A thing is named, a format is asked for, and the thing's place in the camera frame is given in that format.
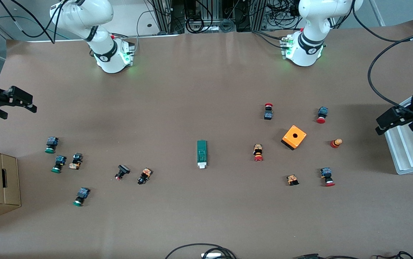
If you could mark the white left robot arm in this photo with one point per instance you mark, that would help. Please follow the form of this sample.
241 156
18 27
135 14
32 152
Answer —
314 21

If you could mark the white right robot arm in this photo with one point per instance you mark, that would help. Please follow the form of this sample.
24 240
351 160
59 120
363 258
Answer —
84 14

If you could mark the white ridged plastic tray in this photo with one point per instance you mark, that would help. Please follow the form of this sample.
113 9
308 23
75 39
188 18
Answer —
408 154

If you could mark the green push button blue body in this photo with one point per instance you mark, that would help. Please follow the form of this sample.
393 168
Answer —
58 164
49 144
81 196

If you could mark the red orange mushroom cap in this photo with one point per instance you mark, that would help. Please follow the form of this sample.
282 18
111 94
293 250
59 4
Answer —
336 142

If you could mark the red push button blue body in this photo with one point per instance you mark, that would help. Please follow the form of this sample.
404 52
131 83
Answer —
322 114
327 176

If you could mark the small orange contact block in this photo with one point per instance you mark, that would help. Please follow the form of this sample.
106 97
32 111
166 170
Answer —
292 180

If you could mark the black square push button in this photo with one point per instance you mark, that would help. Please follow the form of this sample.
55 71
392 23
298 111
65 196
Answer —
122 171

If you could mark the red mushroom button black body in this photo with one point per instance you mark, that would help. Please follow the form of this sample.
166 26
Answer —
268 111

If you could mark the red emergency stop orange body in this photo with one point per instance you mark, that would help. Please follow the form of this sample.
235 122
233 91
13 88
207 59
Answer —
258 152

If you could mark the aluminium equipment rack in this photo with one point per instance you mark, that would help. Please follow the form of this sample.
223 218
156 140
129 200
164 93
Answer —
165 16

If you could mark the white power strip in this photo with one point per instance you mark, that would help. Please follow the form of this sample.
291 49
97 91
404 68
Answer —
211 255

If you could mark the black orange contact switch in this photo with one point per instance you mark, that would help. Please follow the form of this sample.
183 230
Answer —
76 161

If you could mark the orange button enclosure box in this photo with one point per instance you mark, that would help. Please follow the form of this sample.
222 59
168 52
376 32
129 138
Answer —
294 137

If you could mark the black knob orange selector switch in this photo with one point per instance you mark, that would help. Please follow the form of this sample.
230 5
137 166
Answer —
144 176

